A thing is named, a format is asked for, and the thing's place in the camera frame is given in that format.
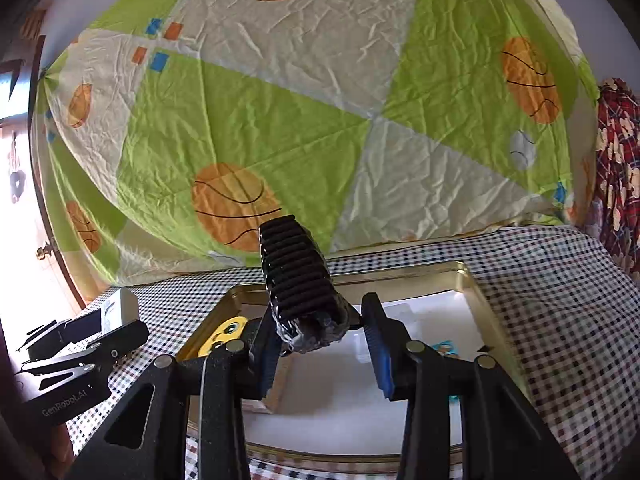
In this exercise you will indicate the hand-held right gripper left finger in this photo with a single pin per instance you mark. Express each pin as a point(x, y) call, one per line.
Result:
point(265, 360)

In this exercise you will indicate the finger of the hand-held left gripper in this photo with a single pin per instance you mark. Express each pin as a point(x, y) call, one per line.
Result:
point(70, 330)
point(120, 340)

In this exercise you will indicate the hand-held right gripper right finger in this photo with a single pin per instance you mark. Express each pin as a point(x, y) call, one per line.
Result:
point(380, 360)

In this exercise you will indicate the brown wooden comb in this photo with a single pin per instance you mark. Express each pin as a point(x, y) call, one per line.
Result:
point(279, 385)

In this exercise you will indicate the yellow face toy block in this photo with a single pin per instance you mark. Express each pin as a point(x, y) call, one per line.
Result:
point(222, 335)

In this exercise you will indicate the blue bear toy block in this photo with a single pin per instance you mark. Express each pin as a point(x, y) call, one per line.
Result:
point(445, 346)

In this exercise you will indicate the gold tin box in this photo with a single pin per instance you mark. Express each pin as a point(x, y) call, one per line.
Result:
point(220, 310)

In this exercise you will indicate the black comb object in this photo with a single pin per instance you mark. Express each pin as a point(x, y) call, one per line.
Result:
point(295, 270)

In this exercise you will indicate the brown wooden door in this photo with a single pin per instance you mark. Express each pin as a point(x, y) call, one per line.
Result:
point(70, 280)

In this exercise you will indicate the white paper liner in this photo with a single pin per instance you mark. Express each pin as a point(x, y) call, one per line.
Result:
point(340, 420)

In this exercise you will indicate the brass door knob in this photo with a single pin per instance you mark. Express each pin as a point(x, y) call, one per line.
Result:
point(45, 250)

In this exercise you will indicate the dark red door ornament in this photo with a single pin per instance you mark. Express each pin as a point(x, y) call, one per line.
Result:
point(15, 180)

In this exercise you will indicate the checkered tablecloth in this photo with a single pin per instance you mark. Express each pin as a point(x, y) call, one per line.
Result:
point(550, 310)

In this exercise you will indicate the basketball print bedsheet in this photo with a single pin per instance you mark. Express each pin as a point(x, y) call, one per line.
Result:
point(300, 85)

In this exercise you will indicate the red bear print cloth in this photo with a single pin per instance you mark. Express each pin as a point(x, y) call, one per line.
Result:
point(615, 160)

